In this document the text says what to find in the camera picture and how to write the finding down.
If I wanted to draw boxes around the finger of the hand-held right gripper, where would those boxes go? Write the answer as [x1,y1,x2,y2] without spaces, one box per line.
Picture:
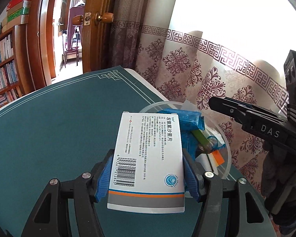
[208,96,253,130]
[223,97,288,122]

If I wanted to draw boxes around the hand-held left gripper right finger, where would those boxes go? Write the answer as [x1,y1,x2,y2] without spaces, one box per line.
[182,150,265,237]

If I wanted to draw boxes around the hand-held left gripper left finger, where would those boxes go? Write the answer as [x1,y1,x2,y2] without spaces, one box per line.
[21,149,115,237]

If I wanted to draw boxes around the orange white sachet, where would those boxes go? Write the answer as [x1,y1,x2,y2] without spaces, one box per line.
[195,153,215,176]

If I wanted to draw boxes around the green stick packet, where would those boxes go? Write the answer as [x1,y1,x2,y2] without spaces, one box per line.
[191,130,211,149]

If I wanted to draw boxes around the clear plastic bowl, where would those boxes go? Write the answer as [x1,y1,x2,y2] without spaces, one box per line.
[138,101,233,181]

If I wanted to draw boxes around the blue snack packet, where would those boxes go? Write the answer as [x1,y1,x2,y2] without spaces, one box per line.
[158,109,206,130]

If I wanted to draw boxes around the white medicine box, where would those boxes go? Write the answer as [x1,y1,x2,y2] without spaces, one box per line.
[107,112,185,213]

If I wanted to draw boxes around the person's right hand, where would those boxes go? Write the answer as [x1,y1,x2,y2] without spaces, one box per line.
[261,138,296,214]

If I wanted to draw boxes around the white patterned curtain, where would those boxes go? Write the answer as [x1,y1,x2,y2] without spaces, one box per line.
[136,0,296,203]

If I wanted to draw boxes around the dark wooden chair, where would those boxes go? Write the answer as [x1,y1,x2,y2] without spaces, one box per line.
[62,46,81,68]

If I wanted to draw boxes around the grey-purple patterned curtain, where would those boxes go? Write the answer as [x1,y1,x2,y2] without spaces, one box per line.
[109,0,155,84]

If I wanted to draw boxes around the wooden door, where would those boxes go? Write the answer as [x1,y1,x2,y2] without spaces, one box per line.
[82,0,120,74]

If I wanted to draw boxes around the wooden bookshelf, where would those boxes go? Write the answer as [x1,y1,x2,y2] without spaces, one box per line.
[0,25,29,114]

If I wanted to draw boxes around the rows of books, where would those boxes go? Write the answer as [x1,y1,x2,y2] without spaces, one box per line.
[0,28,21,111]

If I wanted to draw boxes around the brass and wood doorknob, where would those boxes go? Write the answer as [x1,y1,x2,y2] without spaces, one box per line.
[94,12,114,24]
[71,15,86,26]

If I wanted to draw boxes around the purple hanging clothes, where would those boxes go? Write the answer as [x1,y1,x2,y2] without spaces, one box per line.
[68,0,86,51]

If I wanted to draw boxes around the stack of coloured boxes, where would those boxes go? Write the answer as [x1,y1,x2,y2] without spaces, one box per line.
[1,0,33,27]

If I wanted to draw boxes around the wooden door frame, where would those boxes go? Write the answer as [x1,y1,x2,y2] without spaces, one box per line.
[27,0,58,92]

